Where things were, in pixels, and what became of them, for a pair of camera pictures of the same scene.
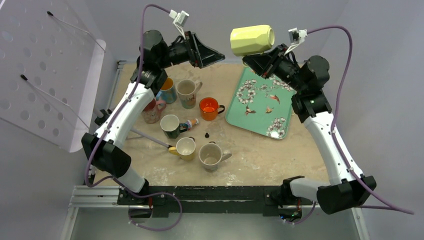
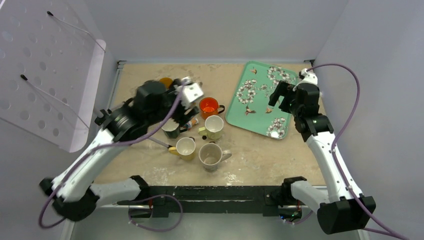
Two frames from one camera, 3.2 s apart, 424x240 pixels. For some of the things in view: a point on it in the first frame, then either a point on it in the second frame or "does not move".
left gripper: [199, 55] -> [184, 117]
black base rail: [274, 200] does not move
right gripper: [266, 64] -> [285, 89]
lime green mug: [249, 39] -> [214, 125]
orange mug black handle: [209, 108] does not move
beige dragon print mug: [210, 155] does not move
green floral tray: [260, 105] does not move
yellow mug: [184, 148] does not move
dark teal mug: [171, 126] does not move
